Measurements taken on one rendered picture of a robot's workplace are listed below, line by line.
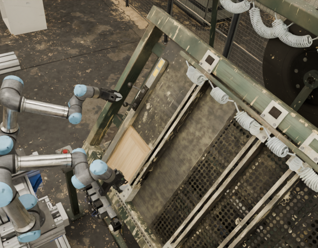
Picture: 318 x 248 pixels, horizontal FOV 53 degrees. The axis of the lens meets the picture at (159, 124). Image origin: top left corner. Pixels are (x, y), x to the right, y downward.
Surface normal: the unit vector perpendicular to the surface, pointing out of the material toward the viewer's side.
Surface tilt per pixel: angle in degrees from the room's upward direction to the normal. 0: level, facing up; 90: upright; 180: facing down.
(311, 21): 90
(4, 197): 83
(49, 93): 0
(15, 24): 90
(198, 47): 60
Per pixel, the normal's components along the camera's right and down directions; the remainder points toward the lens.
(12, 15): 0.53, 0.63
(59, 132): 0.09, -0.70
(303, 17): -0.83, 0.34
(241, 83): -0.67, -0.06
